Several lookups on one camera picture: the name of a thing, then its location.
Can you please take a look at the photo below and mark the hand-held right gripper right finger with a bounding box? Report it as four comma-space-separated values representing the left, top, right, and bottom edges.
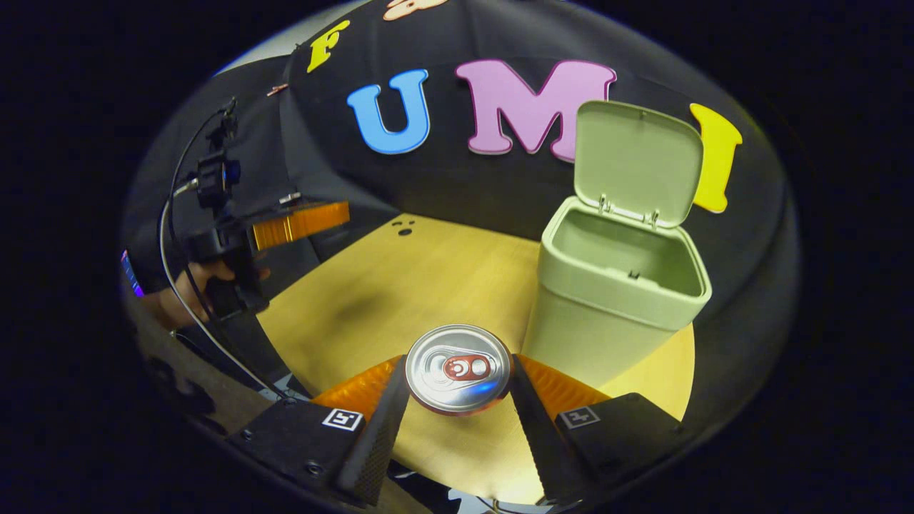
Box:
508, 353, 686, 504

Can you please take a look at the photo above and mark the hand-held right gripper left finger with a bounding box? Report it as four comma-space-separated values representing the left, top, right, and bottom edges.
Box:
227, 355, 411, 508

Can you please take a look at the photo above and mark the silver pop can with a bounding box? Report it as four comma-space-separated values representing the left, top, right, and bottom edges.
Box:
405, 323, 513, 417

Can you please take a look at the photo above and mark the pale green desktop garbage bin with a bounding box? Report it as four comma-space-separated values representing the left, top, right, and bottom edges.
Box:
521, 100, 713, 390

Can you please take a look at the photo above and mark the wooden desktop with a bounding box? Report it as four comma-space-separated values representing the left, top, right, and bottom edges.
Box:
256, 212, 697, 506

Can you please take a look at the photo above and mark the black backdrop cloth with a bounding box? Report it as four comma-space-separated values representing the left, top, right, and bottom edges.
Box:
125, 0, 800, 429

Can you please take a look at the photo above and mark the left gripper white cable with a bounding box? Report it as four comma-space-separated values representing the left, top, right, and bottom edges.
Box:
159, 178, 290, 400

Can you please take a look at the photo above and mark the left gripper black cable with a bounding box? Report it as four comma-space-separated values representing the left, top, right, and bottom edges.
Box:
171, 104, 236, 186

